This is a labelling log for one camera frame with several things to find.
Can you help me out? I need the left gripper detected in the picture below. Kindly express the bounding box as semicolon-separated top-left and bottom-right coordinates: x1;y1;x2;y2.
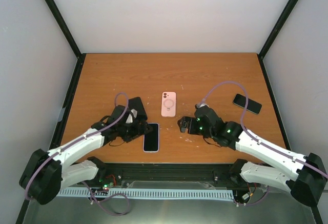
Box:
117;118;153;142

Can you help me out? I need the purple phone case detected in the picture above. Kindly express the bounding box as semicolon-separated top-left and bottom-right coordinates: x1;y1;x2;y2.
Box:
142;123;160;153

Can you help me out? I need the black phone case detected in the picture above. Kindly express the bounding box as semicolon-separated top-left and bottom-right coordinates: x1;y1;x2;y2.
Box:
129;96;148;120

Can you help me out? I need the pink phone case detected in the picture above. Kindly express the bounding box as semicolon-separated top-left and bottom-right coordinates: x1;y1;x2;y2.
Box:
161;91;176;117

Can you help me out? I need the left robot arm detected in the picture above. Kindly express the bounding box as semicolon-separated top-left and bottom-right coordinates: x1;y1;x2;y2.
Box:
19;98;152;205

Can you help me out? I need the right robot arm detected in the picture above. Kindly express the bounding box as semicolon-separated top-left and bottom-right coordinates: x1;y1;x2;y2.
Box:
177;105;327;207

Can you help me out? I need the green-edged phone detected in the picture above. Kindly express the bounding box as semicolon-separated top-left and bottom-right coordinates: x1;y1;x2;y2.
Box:
232;93;262;115

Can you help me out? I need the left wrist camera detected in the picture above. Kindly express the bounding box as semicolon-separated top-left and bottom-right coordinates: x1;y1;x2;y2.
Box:
126;109;138;124

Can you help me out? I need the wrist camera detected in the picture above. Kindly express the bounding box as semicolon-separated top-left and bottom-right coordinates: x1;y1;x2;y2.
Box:
195;103;208;109
126;109;138;124

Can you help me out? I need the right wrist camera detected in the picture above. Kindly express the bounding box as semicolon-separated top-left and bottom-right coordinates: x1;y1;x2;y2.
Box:
195;103;208;109

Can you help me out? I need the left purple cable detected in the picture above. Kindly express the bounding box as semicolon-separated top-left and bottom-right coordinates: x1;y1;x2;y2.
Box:
24;92;129;201

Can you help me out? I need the purple cable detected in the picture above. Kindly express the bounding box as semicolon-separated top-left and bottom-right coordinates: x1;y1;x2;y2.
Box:
202;80;328;180
24;92;129;201

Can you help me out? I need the black aluminium frame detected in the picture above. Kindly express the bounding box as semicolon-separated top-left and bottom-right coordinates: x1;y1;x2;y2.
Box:
15;0;324;224

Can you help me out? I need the light blue cable duct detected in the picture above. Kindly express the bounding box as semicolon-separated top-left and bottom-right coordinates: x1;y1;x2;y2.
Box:
56;188;235;200

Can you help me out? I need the metal base plate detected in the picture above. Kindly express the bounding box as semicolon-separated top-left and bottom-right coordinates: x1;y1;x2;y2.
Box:
23;189;321;223

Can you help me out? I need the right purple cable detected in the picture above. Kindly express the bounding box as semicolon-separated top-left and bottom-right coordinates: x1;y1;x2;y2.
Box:
202;80;328;180

